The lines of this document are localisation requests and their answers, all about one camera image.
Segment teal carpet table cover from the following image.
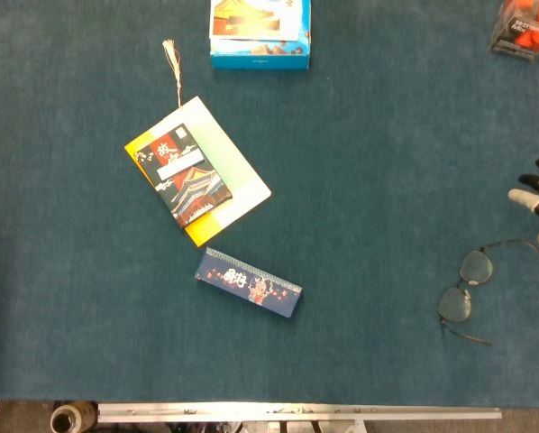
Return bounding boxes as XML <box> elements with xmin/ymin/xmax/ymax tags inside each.
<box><xmin>0</xmin><ymin>0</ymin><xmax>539</xmax><ymax>410</ymax></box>

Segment aluminium rail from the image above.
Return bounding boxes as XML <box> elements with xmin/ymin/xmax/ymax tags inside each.
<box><xmin>96</xmin><ymin>402</ymin><xmax>503</xmax><ymax>424</ymax></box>

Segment long dark blue printed box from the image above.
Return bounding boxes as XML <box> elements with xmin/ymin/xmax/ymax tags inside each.
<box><xmin>195</xmin><ymin>246</ymin><xmax>304</xmax><ymax>319</ymax></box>

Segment brown tape roll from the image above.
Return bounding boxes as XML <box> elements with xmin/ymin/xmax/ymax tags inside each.
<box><xmin>50</xmin><ymin>401</ymin><xmax>98</xmax><ymax>433</ymax></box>

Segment beige tassel cord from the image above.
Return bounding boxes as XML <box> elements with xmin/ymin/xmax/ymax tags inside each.
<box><xmin>161</xmin><ymin>39</ymin><xmax>184</xmax><ymax>109</ymax></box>

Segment white and yellow booklet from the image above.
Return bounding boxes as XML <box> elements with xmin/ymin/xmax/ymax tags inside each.
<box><xmin>123</xmin><ymin>95</ymin><xmax>273</xmax><ymax>248</ymax></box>

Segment thin black metal eyeglasses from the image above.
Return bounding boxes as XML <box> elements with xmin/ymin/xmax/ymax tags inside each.
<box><xmin>437</xmin><ymin>238</ymin><xmax>539</xmax><ymax>347</ymax></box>

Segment blue box with palace picture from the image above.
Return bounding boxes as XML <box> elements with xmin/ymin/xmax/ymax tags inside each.
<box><xmin>209</xmin><ymin>0</ymin><xmax>312</xmax><ymax>71</ymax></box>

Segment black palace print notebook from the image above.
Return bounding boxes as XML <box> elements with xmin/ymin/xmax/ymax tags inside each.
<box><xmin>136</xmin><ymin>123</ymin><xmax>233</xmax><ymax>229</ymax></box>

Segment clear box with red capsules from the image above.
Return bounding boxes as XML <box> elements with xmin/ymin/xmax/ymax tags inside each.
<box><xmin>489</xmin><ymin>0</ymin><xmax>539</xmax><ymax>64</ymax></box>

